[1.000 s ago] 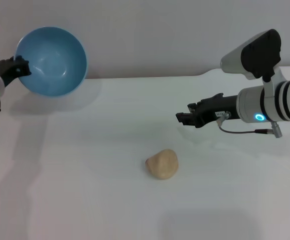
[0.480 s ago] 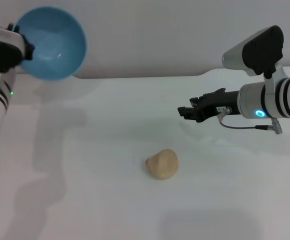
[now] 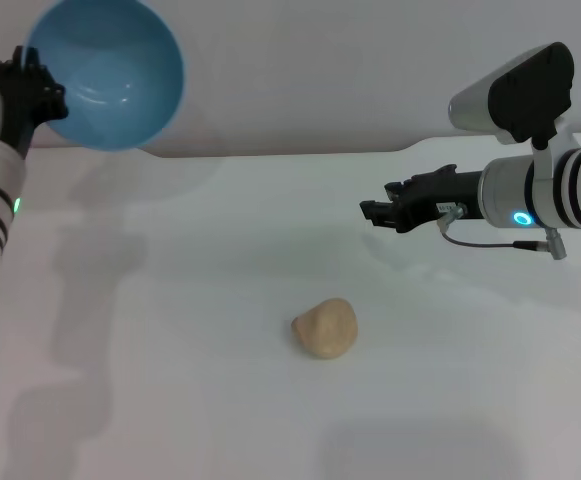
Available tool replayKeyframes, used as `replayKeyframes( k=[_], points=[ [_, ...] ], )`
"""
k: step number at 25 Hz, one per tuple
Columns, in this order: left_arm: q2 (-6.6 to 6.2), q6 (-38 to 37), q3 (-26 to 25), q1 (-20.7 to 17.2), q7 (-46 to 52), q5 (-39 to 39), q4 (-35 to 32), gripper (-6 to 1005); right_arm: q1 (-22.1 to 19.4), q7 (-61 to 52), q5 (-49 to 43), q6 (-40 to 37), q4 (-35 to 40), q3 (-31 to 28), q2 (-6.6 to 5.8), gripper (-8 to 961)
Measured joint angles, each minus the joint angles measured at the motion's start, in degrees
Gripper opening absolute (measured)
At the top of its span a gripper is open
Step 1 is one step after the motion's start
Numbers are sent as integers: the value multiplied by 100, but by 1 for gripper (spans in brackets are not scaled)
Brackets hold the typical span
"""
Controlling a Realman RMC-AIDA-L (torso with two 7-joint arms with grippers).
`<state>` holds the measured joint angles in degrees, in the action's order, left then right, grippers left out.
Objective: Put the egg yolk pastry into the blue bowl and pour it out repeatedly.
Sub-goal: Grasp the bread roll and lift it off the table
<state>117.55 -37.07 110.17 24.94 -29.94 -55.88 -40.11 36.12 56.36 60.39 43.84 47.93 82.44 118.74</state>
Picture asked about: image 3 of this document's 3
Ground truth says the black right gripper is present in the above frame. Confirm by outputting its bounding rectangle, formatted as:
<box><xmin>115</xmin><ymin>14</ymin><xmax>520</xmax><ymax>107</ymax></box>
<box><xmin>359</xmin><ymin>164</ymin><xmax>485</xmax><ymax>234</ymax></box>

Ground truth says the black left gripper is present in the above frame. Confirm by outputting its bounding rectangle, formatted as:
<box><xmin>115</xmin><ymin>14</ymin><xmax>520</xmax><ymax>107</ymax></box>
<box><xmin>0</xmin><ymin>46</ymin><xmax>69</xmax><ymax>151</ymax></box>

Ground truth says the blue bowl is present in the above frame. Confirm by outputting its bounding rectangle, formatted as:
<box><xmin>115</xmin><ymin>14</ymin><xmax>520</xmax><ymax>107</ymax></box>
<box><xmin>22</xmin><ymin>0</ymin><xmax>186</xmax><ymax>153</ymax></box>

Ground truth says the beige egg yolk pastry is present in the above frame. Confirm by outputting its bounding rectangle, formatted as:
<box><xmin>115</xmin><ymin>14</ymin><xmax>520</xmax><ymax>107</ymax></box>
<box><xmin>290</xmin><ymin>298</ymin><xmax>360</xmax><ymax>360</ymax></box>

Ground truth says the right arm cable with connector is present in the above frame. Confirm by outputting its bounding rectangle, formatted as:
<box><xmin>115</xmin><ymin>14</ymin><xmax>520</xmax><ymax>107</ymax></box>
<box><xmin>437</xmin><ymin>202</ymin><xmax>569</xmax><ymax>261</ymax></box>

